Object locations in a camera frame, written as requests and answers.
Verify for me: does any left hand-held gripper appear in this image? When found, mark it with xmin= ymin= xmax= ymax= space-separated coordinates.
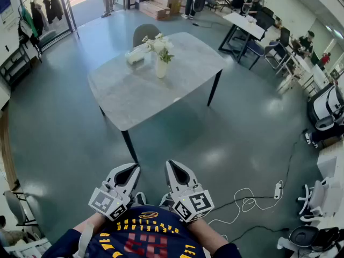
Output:
xmin=88 ymin=164 xmax=141 ymax=221

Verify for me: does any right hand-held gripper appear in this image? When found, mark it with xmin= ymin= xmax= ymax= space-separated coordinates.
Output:
xmin=165 ymin=160 xmax=215 ymax=223

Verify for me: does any bunch of white flowers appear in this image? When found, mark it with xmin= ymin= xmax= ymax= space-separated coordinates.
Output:
xmin=141 ymin=33 xmax=175 ymax=64

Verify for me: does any person's left forearm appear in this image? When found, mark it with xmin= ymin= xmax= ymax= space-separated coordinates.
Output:
xmin=72 ymin=212 xmax=107 ymax=235

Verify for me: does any person's right forearm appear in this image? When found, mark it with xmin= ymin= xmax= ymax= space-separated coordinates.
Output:
xmin=187 ymin=219 xmax=229 ymax=255

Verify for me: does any white and black robot base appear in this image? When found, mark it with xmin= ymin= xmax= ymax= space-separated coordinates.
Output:
xmin=307 ymin=83 xmax=344 ymax=131

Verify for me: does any person's left shoe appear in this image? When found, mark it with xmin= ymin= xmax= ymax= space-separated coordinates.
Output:
xmin=134 ymin=192 xmax=147 ymax=206

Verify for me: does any person's navy printed shirt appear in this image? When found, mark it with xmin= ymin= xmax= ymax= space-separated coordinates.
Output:
xmin=41 ymin=205 xmax=242 ymax=258

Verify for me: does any grey marble table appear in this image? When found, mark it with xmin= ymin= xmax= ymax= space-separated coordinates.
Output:
xmin=87 ymin=31 xmax=228 ymax=164

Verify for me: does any white cluttered desk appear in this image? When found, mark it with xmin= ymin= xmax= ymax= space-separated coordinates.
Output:
xmin=4 ymin=237 xmax=52 ymax=258

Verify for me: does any white tissue box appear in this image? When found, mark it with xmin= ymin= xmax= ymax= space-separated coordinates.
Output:
xmin=125 ymin=46 xmax=148 ymax=66

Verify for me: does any black open case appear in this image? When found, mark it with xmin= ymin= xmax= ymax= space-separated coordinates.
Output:
xmin=289 ymin=225 xmax=341 ymax=252

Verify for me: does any white office chair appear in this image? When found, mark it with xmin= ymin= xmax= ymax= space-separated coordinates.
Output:
xmin=297 ymin=176 xmax=344 ymax=223

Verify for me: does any grey dining chair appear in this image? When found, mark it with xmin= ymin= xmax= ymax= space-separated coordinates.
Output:
xmin=132 ymin=23 xmax=162 ymax=48

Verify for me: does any blue chair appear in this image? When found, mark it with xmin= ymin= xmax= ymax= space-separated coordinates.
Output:
xmin=246 ymin=40 xmax=280 ymax=70

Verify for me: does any black shelf unit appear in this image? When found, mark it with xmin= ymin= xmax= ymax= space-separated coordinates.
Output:
xmin=0 ymin=46 xmax=32 ymax=87

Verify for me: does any long flat cardboard box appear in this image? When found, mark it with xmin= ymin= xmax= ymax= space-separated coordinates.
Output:
xmin=139 ymin=1 xmax=171 ymax=21

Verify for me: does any brown cardboard box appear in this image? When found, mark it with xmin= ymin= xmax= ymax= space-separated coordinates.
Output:
xmin=157 ymin=0 xmax=182 ymax=15

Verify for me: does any black office chair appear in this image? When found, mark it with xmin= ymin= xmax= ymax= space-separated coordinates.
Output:
xmin=255 ymin=6 xmax=276 ymax=32

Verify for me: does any dark hanging coat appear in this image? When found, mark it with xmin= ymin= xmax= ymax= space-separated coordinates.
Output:
xmin=30 ymin=0 xmax=45 ymax=37

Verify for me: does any green hanging garment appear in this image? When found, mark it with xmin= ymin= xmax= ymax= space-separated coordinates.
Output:
xmin=21 ymin=6 xmax=39 ymax=38

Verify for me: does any black hanging coat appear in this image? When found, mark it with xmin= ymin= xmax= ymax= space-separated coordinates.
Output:
xmin=49 ymin=0 xmax=64 ymax=24
xmin=42 ymin=0 xmax=52 ymax=24

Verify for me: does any white floor cable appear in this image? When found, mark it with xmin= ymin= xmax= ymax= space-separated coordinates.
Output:
xmin=208 ymin=188 xmax=283 ymax=226

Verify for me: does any white shoulder strap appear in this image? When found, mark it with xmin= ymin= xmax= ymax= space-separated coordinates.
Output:
xmin=76 ymin=221 xmax=95 ymax=258

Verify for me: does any grey chair with black frame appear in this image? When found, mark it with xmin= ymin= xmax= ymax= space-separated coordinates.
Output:
xmin=3 ymin=190 xmax=38 ymax=227

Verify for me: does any thin black floor cable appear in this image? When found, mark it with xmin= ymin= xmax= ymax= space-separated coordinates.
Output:
xmin=191 ymin=21 xmax=216 ymax=29

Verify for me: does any white table with black frame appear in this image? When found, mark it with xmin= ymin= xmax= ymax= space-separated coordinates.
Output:
xmin=218 ymin=12 xmax=266 ymax=63

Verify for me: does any blue wall poster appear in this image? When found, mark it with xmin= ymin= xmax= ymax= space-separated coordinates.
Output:
xmin=0 ymin=0 xmax=13 ymax=23

